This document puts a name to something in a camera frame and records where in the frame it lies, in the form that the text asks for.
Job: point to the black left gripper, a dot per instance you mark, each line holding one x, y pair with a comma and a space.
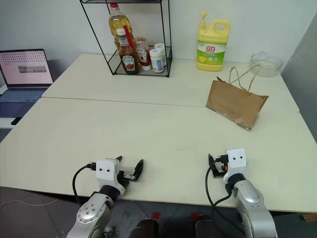
125, 178

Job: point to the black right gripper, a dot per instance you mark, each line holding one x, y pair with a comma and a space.
220, 164

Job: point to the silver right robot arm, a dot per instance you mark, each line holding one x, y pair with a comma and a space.
252, 205

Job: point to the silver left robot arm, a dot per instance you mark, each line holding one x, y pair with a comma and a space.
91, 213

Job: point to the brown paper bag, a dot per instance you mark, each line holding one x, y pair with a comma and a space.
232, 104

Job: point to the dark rounded shape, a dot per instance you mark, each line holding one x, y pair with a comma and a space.
144, 229
205, 228

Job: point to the dark sauce bottle white cap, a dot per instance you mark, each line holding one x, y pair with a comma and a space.
128, 62

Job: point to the white spice jar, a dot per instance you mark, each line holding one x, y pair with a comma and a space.
157, 62
162, 49

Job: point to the red ketchup squeeze bottle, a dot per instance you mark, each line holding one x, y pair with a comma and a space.
143, 55

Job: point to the clear glass bowl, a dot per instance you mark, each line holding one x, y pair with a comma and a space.
266, 64

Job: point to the yellow detergent bottle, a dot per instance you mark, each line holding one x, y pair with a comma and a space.
210, 49

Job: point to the brown cardboard piece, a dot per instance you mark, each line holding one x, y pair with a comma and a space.
309, 217

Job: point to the open laptop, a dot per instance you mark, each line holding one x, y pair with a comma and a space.
24, 72

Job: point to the cooking oil bottle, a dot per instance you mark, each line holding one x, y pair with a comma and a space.
119, 23

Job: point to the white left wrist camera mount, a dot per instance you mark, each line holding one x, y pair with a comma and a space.
106, 171

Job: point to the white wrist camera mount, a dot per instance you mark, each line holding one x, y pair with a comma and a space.
106, 171
236, 161

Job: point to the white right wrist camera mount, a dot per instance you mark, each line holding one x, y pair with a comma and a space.
236, 161

